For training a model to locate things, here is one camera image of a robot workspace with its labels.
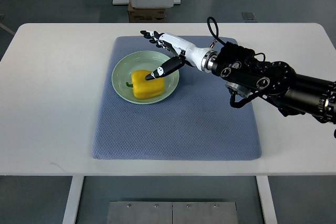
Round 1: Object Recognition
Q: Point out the white table frame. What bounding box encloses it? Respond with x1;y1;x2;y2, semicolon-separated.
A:
62;175;279;223

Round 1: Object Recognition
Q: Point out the light green plate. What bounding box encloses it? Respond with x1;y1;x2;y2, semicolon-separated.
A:
111;51;180;104

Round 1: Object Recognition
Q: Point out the yellow bell pepper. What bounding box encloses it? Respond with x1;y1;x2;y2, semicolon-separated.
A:
126;70;165;100

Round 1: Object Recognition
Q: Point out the grey floor outlet cover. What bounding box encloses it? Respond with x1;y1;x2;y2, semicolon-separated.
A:
242;12;257;20

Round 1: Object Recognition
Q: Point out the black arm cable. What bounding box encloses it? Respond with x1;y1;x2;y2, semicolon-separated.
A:
206;16;226;49

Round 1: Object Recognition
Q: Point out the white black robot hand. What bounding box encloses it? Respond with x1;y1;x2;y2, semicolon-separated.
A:
140;30;218;80

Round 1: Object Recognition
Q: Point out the cardboard box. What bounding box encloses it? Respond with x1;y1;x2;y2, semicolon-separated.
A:
128;2;166;23

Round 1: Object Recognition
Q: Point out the metal floor plate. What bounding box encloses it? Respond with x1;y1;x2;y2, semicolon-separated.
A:
107;201;238;223

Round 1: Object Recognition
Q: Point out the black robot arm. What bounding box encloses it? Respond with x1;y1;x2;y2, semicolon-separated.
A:
206;42;335;124

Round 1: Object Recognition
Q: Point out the blue quilted mat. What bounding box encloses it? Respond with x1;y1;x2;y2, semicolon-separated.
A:
91;36;262;161

